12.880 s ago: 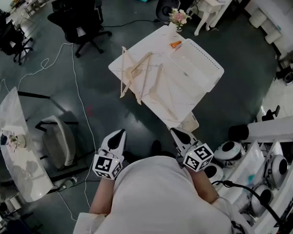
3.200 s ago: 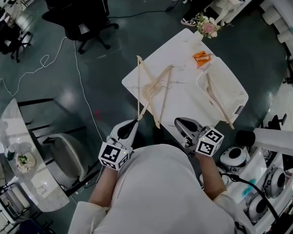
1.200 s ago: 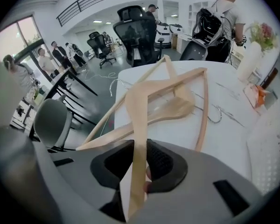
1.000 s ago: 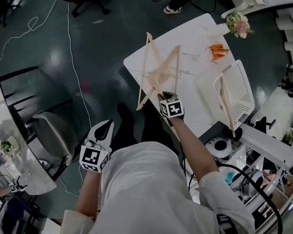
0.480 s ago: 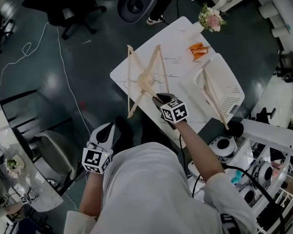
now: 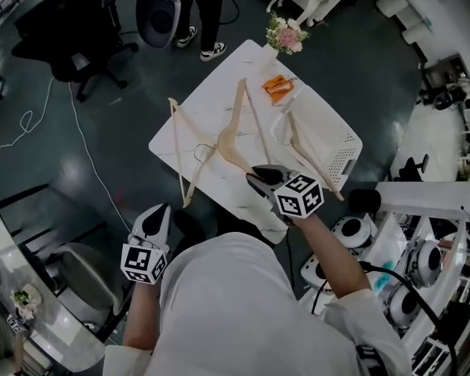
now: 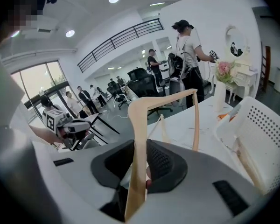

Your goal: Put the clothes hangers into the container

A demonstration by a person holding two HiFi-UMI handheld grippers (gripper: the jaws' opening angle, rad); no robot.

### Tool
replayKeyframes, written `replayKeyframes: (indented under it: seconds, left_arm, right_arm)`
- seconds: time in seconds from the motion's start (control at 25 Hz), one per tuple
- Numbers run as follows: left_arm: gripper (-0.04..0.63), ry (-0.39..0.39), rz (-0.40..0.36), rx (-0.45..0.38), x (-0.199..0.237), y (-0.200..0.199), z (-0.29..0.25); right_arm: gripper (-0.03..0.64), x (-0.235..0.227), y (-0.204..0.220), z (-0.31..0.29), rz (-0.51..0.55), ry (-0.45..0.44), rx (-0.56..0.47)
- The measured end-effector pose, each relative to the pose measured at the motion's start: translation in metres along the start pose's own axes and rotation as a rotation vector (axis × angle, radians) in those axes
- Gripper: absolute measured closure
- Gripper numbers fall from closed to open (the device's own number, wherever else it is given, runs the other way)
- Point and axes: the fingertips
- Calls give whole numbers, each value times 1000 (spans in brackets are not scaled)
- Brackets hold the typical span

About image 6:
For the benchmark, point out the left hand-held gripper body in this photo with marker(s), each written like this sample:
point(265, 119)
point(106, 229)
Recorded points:
point(137, 261)

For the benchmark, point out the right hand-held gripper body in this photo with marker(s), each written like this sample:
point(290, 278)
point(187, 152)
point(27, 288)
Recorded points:
point(297, 200)

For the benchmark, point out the wooden hanger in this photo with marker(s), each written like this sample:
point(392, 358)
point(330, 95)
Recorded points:
point(313, 161)
point(227, 141)
point(192, 125)

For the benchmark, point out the white perforated plastic basket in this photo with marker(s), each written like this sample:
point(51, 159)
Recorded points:
point(325, 139)

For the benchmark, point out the person's left forearm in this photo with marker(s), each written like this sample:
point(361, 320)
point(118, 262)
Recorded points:
point(141, 315)

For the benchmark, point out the person's right forearm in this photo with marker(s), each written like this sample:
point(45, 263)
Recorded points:
point(337, 265)

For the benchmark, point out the grey armchair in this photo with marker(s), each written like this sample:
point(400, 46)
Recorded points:
point(86, 276)

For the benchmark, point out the white round device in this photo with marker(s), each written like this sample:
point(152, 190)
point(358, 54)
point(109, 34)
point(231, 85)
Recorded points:
point(311, 274)
point(352, 231)
point(427, 262)
point(403, 306)

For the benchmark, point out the curved white marble counter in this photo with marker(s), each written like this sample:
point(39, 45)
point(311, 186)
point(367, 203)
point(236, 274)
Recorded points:
point(62, 335)

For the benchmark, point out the orange packet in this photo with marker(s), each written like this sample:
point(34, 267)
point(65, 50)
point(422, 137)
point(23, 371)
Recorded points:
point(276, 86)

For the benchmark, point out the small flower pot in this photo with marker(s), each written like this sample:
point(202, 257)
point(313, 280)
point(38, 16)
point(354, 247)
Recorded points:
point(25, 300)

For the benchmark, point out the person's white shirt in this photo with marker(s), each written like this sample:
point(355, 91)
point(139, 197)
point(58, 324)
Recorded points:
point(250, 312)

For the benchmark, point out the white shelf rack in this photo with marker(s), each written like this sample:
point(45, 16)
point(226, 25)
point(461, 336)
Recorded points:
point(423, 196)

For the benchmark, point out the white vase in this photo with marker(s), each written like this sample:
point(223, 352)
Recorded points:
point(270, 55)

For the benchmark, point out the pink flower bouquet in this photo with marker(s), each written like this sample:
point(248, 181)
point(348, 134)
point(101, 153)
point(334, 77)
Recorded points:
point(288, 35)

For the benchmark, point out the black wheeled equipment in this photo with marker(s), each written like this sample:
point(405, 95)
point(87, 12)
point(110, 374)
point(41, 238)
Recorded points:
point(442, 100)

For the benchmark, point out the dark pod chair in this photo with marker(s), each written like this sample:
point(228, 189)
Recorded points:
point(156, 18)

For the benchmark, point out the black metal frame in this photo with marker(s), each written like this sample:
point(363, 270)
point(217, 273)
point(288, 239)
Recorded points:
point(23, 193)

